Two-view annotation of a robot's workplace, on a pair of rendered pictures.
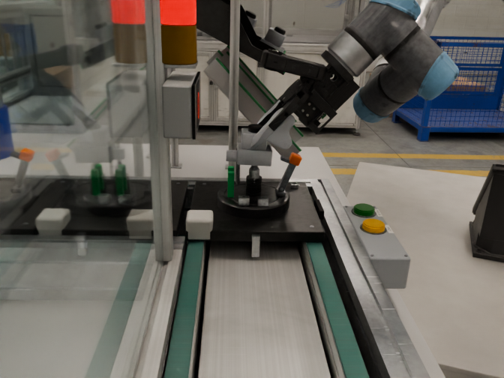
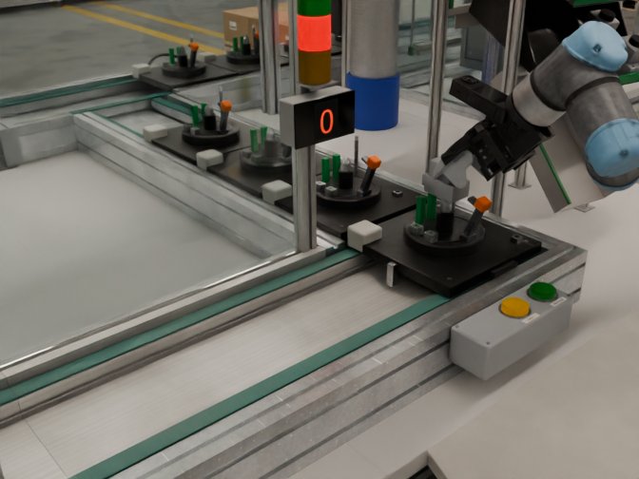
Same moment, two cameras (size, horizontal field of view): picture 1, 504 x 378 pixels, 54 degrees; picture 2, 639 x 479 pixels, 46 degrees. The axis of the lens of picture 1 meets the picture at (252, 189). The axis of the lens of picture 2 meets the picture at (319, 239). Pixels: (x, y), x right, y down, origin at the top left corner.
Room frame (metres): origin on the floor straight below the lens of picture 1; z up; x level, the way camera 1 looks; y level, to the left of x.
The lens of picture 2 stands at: (0.00, -0.80, 1.56)
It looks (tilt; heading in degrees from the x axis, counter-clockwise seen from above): 27 degrees down; 53
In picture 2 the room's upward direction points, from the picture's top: 1 degrees counter-clockwise
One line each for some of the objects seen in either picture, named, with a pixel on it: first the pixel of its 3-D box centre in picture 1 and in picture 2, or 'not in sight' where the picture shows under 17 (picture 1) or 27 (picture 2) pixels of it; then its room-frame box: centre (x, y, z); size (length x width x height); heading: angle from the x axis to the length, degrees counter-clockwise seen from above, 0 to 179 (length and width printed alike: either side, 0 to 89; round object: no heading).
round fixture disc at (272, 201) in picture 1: (253, 199); (443, 234); (0.88, 0.00, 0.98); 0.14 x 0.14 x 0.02
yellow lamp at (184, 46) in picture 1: (178, 43); (315, 65); (0.68, 0.11, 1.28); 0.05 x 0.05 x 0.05
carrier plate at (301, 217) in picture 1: (253, 208); (443, 243); (0.88, 0.00, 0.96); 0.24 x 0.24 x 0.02; 3
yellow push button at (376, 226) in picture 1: (373, 227); (514, 309); (0.80, -0.22, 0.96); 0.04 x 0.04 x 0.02
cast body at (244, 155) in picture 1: (249, 143); (443, 173); (0.88, 0.01, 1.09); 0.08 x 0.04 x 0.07; 93
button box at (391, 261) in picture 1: (371, 243); (513, 326); (0.80, -0.22, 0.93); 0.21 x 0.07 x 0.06; 3
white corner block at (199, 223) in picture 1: (199, 225); (364, 237); (0.78, 0.09, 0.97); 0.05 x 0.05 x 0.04; 3
